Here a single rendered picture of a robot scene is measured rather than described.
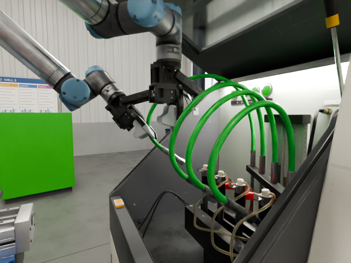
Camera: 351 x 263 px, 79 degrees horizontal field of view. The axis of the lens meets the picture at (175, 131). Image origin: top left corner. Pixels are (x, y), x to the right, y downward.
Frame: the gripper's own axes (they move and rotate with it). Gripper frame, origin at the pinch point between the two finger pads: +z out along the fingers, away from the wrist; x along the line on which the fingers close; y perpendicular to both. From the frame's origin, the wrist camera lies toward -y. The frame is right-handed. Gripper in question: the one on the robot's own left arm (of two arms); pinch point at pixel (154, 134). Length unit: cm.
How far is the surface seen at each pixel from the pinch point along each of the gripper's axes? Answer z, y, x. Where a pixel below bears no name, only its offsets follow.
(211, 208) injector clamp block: 31.0, 2.0, -3.2
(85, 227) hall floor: -21, 150, -159
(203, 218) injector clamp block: 30.6, 4.8, 4.1
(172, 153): 12.0, -2.6, 18.2
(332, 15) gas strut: 15, -42, 31
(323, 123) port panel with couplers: 33, -40, 3
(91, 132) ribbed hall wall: -292, 214, -521
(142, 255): 25.5, 19.1, 17.9
